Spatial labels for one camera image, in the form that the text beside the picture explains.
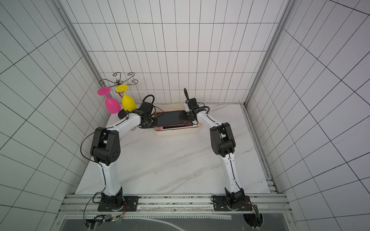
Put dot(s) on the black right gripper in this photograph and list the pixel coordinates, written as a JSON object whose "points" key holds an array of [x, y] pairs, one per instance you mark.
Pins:
{"points": [[190, 115]]}

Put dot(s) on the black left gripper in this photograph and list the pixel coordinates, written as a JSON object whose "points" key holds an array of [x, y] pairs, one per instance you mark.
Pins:
{"points": [[154, 124]]}

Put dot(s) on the cream plastic storage box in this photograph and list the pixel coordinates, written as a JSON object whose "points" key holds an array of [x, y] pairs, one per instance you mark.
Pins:
{"points": [[166, 131]]}

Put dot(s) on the yellow plastic goblet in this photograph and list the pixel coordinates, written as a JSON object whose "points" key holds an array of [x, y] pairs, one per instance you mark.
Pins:
{"points": [[127, 101]]}

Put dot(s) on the pink plastic goblet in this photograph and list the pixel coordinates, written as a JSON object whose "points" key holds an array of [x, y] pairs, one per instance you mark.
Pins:
{"points": [[111, 104]]}

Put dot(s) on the metal cup holder stand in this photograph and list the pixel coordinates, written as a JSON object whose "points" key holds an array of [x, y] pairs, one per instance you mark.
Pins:
{"points": [[130, 81]]}

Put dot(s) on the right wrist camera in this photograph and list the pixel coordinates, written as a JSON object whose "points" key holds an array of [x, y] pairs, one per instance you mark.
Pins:
{"points": [[191, 103]]}

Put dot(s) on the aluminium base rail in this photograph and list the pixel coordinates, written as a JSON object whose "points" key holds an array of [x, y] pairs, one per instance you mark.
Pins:
{"points": [[177, 204]]}

